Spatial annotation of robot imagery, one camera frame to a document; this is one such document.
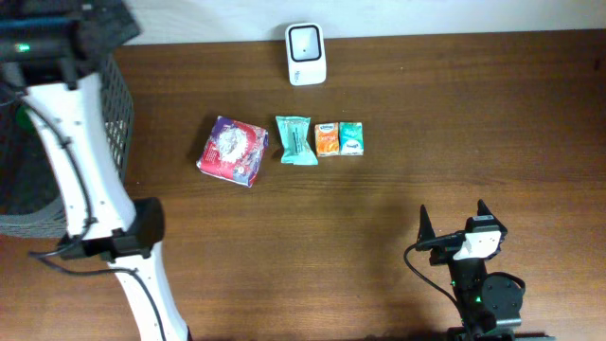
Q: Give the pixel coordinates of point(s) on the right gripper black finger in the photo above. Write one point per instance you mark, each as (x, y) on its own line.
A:
(426, 233)
(482, 208)

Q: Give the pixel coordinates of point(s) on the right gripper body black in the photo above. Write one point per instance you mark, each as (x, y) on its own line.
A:
(443, 255)

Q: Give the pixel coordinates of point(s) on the teal tissue pack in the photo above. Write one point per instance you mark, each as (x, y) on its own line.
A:
(351, 138)

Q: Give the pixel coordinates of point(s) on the orange tissue pack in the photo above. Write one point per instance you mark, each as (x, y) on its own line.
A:
(327, 139)

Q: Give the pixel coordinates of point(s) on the teal pouch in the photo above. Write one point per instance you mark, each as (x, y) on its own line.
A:
(294, 138)

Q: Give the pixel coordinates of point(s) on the red purple snack package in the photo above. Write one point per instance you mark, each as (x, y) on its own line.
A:
(233, 151)

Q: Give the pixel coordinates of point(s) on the green lid glass jar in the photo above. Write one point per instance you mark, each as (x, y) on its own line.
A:
(23, 120)

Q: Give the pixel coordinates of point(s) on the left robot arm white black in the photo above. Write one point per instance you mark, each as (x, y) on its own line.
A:
(52, 53)

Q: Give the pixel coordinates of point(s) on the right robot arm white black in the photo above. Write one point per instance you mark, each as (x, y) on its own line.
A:
(489, 304)

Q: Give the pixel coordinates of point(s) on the grey plastic mesh basket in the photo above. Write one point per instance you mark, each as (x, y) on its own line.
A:
(31, 204)

